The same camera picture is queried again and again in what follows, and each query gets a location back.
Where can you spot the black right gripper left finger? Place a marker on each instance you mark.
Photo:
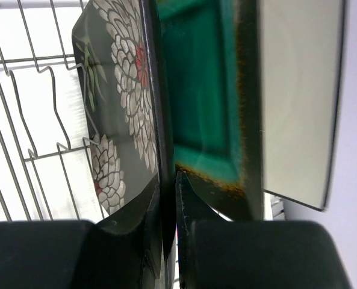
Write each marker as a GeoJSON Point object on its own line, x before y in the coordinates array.
{"type": "Point", "coordinates": [137, 233]}

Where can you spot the teal green square plate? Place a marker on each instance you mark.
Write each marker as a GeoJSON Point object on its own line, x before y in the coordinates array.
{"type": "Point", "coordinates": [211, 50]}

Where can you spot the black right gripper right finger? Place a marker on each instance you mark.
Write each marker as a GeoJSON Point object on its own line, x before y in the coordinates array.
{"type": "Point", "coordinates": [205, 241]}

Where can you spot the white round plate black rim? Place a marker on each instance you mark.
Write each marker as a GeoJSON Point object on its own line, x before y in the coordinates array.
{"type": "Point", "coordinates": [301, 50]}

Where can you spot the grey wire dish rack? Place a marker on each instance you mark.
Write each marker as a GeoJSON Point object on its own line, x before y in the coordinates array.
{"type": "Point", "coordinates": [45, 158]}

